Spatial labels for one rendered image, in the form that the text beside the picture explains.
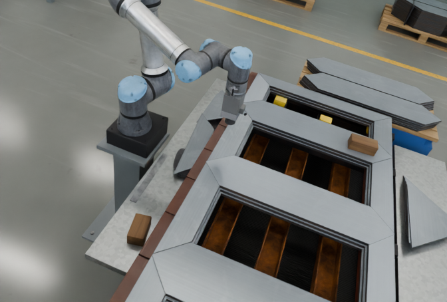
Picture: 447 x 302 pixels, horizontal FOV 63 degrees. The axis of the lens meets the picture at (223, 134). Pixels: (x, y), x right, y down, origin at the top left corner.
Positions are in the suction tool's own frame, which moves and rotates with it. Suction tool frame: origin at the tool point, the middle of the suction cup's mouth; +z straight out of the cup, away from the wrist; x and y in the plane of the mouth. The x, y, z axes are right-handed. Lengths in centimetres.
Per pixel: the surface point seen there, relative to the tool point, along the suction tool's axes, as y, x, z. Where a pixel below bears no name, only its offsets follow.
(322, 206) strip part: -14.1, -43.3, 13.6
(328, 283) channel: -34, -54, 30
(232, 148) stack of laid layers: -1.0, -3.3, 13.2
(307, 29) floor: 350, -6, 122
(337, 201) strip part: -9, -49, 14
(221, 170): -14.9, -3.4, 12.2
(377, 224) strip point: -13, -64, 14
